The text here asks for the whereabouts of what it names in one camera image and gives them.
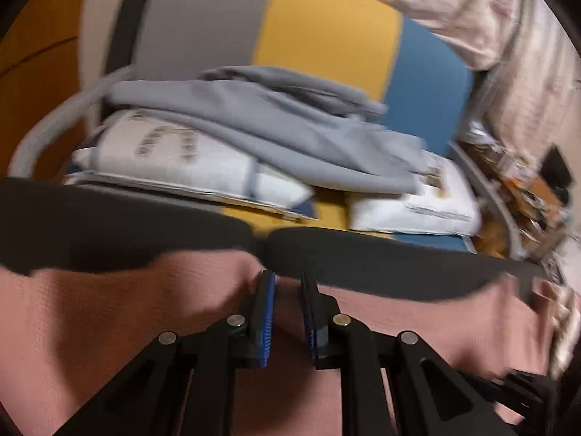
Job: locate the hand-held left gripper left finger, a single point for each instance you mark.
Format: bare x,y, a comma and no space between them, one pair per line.
265,327

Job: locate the grey yellow blue chair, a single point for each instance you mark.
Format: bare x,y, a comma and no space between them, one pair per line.
317,54

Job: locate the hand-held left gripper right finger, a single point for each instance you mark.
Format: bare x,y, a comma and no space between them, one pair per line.
311,327

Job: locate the wooden wardrobe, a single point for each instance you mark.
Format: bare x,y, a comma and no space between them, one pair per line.
31,68

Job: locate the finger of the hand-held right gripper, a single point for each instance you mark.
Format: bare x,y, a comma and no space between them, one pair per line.
508,393

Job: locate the grey-blue garment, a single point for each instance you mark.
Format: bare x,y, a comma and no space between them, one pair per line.
281,131

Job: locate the black monitor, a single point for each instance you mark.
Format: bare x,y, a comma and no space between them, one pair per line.
556,166

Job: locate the white striped print cushion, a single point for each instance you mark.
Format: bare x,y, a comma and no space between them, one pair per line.
181,163

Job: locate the pink knit sweater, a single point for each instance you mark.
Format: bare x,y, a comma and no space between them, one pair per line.
113,327

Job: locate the pale patterned curtain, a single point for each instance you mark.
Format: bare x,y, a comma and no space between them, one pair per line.
499,32

